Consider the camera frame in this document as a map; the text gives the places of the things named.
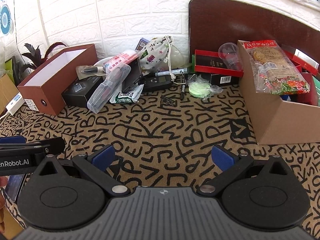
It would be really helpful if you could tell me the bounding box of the clear plastic pencil case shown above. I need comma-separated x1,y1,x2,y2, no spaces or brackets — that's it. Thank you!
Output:
87,63,131,114

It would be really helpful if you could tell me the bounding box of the green white snack packet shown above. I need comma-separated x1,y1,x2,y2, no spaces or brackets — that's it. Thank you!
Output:
109,85,144,103

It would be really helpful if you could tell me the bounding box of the green sponge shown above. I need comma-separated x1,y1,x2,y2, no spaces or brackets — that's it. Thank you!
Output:
188,75,223,100

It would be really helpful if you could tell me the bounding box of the black marker pen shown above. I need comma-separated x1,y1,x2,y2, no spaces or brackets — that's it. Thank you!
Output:
180,84,185,101

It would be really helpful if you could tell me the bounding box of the black phone case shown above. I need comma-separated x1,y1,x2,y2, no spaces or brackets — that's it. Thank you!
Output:
121,59,143,93

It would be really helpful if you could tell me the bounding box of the large cardboard sorting box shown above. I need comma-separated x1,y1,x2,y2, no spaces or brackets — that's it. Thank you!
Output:
238,40,320,145

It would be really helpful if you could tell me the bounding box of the white small box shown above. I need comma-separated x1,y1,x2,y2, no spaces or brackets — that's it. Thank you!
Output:
6,93,25,115

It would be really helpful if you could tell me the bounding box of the brown rectangular gift box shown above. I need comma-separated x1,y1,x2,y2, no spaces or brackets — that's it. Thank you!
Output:
17,44,98,115

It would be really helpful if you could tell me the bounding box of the dark potted plant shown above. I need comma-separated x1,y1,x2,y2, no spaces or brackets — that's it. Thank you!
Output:
12,42,66,86

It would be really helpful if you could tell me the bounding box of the letter-patterned tablecloth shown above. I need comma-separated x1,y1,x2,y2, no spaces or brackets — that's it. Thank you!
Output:
1,86,319,238

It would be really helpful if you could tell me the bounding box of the black product box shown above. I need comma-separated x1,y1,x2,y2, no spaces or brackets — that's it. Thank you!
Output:
62,76,103,108

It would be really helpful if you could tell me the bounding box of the black barcode box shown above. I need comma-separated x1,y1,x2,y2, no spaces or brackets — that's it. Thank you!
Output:
197,73,240,86

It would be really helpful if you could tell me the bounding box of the black handheld device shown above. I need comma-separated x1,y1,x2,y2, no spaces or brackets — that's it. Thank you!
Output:
141,75,173,93

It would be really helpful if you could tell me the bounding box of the insole package red label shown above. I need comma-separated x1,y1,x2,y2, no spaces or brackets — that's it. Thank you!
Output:
243,40,310,95

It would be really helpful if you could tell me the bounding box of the red tray black insert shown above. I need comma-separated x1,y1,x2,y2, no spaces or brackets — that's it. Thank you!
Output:
194,49,244,78

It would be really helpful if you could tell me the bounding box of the red white tube package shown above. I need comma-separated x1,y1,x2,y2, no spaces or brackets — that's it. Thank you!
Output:
102,49,139,74

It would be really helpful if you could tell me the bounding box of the clear plastic cup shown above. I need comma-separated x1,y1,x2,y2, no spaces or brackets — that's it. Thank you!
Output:
218,42,242,71

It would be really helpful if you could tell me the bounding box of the dark brown wooden board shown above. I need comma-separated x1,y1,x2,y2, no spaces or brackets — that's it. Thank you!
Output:
189,0,319,61

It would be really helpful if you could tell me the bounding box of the floral drawstring pouch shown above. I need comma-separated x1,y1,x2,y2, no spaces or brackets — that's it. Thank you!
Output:
138,36,173,75

